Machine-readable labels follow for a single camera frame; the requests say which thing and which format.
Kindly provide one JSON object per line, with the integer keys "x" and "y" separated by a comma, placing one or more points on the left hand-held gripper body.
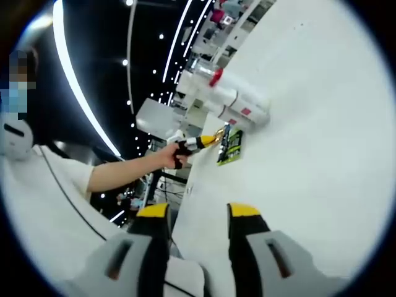
{"x": 178, "y": 136}

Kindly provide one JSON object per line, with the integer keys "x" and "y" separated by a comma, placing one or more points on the person's left hand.
{"x": 168, "y": 154}

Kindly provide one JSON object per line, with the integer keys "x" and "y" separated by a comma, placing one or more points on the white bottle with red collar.
{"x": 244, "y": 89}

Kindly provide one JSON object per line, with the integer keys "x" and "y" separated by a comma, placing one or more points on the small gold packet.
{"x": 220, "y": 134}

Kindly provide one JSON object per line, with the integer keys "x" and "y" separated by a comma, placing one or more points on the person's white shirt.
{"x": 40, "y": 210}

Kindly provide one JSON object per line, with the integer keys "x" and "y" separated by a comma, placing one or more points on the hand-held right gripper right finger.
{"x": 244, "y": 247}

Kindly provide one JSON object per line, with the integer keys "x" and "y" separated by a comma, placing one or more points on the long curved ceiling light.
{"x": 69, "y": 71}

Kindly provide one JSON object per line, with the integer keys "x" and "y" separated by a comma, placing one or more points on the white chest device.
{"x": 17, "y": 145}

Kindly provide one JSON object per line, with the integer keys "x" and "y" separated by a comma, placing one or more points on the green black skincare sachet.
{"x": 231, "y": 148}

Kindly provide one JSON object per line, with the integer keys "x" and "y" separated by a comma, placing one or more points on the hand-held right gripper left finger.
{"x": 151, "y": 247}

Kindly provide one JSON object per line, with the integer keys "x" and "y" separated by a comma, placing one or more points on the pink bag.
{"x": 218, "y": 15}

